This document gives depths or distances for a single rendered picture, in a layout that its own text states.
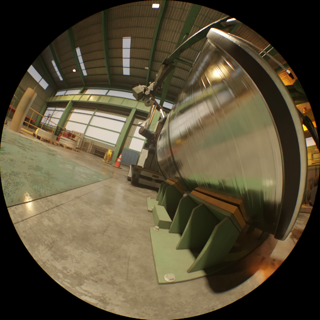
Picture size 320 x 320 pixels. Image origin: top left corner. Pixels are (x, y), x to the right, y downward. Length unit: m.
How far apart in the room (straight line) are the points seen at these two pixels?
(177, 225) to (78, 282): 0.53
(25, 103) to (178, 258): 4.38
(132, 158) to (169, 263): 10.53
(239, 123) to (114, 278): 0.49
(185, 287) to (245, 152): 0.42
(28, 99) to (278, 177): 4.36
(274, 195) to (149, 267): 0.41
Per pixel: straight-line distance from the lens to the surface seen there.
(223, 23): 0.88
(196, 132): 0.32
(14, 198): 0.66
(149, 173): 1.82
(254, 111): 0.19
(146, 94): 1.82
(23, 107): 4.14
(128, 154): 10.83
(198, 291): 0.42
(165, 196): 0.84
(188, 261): 0.47
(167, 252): 0.47
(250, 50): 0.22
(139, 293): 0.36
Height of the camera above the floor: 0.34
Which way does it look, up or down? 8 degrees up
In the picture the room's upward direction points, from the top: 16 degrees clockwise
